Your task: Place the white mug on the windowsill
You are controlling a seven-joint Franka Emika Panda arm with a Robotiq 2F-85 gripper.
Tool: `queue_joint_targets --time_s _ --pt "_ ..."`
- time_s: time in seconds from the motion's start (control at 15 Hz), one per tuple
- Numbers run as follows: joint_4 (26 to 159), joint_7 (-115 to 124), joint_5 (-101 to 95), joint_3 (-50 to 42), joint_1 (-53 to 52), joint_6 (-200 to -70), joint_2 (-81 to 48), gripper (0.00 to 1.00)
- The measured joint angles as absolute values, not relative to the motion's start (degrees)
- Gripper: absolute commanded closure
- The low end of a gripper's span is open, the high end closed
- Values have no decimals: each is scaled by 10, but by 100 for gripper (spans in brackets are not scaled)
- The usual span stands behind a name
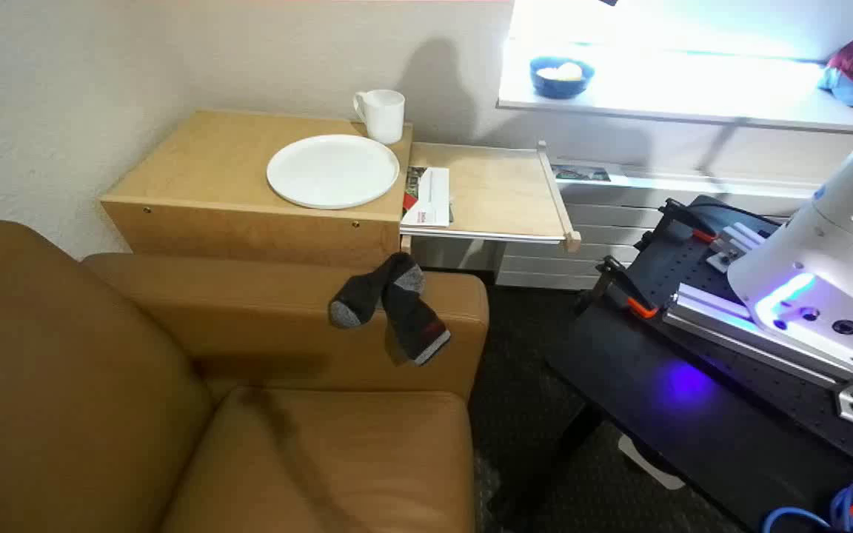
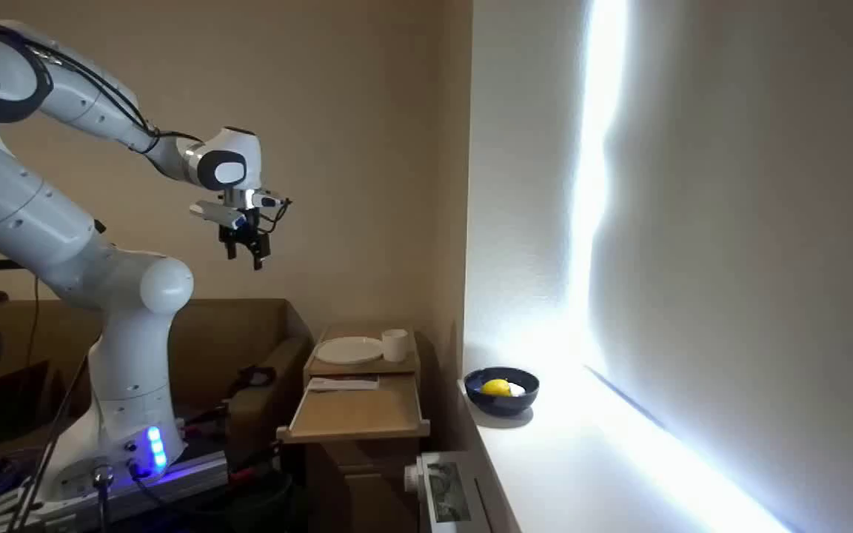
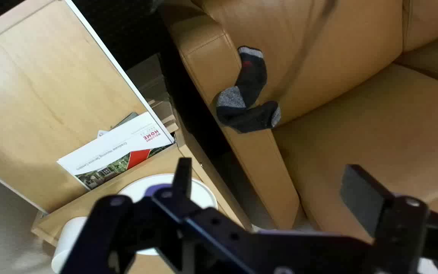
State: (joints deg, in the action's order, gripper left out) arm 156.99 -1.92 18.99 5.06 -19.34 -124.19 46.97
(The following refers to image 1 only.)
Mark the grey black sock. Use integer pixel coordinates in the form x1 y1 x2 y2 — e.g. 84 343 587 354
328 252 451 366

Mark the orange handled clamp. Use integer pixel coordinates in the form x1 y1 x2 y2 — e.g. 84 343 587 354
599 255 661 321

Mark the tan leather armchair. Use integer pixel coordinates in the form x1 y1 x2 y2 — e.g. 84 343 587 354
0 222 488 533

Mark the white round plate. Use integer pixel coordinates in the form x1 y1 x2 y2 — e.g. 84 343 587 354
266 133 400 212

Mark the dark blue bowl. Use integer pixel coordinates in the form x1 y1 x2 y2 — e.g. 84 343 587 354
531 56 593 102

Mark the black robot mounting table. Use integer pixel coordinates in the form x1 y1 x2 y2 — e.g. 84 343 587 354
547 198 853 530

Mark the white windowsill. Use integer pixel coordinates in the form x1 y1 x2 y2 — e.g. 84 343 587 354
497 38 853 133

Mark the pull-out wooden tray shelf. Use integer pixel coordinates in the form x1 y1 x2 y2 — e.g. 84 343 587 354
400 144 580 249

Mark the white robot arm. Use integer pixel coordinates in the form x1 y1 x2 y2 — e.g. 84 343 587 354
728 155 853 372

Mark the white radiator heater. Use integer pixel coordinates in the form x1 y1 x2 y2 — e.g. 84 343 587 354
497 164 808 290

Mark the white ceramic mug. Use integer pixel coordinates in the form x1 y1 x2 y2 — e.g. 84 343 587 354
353 89 406 145

